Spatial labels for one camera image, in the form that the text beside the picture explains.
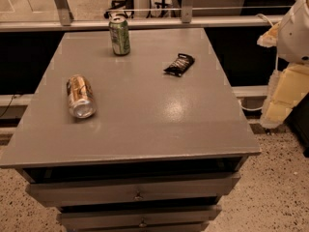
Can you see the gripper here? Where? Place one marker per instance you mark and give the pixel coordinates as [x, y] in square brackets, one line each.
[294, 38]

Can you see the black rxbar chocolate wrapper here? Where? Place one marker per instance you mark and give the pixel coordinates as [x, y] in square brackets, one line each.
[182, 63]

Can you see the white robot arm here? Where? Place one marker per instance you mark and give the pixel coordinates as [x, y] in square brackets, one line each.
[290, 36]

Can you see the green soda can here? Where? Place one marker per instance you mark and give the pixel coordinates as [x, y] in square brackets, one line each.
[119, 35]

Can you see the orange soda can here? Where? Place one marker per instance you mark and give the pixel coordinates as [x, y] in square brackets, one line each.
[80, 97]

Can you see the top grey drawer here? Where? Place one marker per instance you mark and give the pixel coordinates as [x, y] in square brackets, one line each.
[133, 190]

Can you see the grey drawer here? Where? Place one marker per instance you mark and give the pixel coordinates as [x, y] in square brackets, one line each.
[133, 190]
[141, 218]

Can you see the grey drawer cabinet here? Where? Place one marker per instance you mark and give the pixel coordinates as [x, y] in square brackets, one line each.
[147, 124]

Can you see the middle grey drawer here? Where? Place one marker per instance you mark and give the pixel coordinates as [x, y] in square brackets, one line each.
[141, 218]

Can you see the black office chair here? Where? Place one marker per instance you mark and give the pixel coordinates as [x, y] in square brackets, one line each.
[127, 5]

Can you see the right metal window post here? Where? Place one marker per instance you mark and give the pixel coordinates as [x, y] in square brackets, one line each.
[187, 6]

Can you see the metal window post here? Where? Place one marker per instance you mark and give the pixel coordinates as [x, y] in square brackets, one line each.
[64, 13]
[187, 6]

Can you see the left metal window post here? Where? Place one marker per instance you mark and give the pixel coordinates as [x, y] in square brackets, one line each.
[64, 13]

